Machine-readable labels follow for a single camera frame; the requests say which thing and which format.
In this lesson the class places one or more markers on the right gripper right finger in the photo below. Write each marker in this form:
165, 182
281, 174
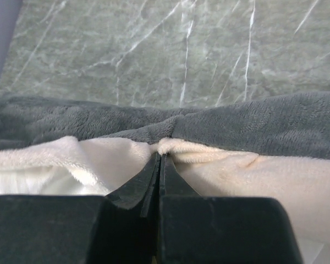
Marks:
206, 229

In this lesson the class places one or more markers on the grey cream-ruffled pillowcase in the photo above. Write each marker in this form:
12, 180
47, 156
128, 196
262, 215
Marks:
276, 147

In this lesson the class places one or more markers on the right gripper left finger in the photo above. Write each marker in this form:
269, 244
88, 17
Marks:
120, 227

